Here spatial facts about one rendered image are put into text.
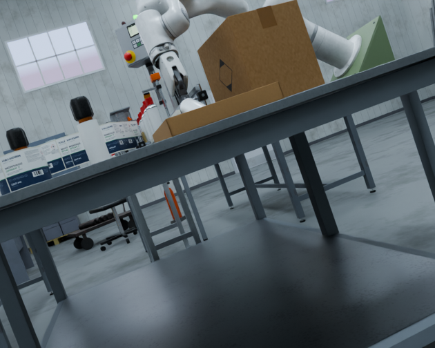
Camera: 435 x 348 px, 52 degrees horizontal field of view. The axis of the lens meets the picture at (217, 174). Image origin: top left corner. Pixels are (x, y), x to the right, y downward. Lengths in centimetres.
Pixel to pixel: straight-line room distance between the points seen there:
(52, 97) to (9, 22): 189
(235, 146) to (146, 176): 20
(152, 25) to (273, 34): 36
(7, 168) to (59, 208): 96
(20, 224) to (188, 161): 34
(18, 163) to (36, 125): 911
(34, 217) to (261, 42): 80
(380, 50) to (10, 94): 986
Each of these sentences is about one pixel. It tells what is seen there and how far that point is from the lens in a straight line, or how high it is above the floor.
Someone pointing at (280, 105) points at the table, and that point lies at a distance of 94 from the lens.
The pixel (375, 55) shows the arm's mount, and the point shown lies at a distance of 190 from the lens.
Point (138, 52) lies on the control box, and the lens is 220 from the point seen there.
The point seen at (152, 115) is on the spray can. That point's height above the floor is 100.
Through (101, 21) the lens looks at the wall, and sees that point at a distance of 1142.
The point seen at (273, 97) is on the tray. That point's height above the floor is 84.
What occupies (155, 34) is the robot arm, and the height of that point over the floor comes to 115.
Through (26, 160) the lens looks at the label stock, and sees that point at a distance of 185.
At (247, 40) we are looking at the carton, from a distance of 133.
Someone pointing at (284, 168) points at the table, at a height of 45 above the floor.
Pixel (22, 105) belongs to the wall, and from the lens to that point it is 1105.
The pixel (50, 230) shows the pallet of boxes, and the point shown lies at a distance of 997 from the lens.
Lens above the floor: 78
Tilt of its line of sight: 3 degrees down
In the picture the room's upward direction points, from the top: 20 degrees counter-clockwise
